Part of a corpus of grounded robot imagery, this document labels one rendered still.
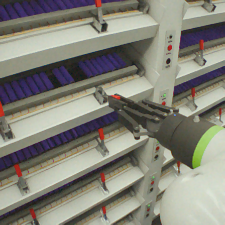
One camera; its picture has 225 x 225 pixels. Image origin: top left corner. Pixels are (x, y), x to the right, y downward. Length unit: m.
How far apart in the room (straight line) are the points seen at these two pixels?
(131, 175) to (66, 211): 0.29
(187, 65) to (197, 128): 0.52
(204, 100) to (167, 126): 0.67
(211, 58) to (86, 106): 0.56
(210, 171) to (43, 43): 0.41
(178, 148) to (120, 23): 0.36
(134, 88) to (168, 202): 0.50
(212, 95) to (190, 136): 0.76
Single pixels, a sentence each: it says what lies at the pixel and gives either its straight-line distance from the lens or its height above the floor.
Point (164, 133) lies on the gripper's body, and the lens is 0.50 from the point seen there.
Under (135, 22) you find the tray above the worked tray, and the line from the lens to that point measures 0.71.
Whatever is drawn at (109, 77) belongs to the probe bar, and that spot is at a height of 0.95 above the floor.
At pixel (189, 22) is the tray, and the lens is 0.85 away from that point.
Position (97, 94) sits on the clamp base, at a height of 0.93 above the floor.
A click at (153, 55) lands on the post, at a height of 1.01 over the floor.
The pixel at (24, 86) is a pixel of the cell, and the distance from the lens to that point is 0.71.
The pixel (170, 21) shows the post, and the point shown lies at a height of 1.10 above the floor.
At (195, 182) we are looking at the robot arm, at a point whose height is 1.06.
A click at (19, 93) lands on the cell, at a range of 0.69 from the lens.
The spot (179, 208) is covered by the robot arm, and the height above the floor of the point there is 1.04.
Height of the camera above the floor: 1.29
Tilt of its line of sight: 34 degrees down
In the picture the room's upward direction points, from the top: straight up
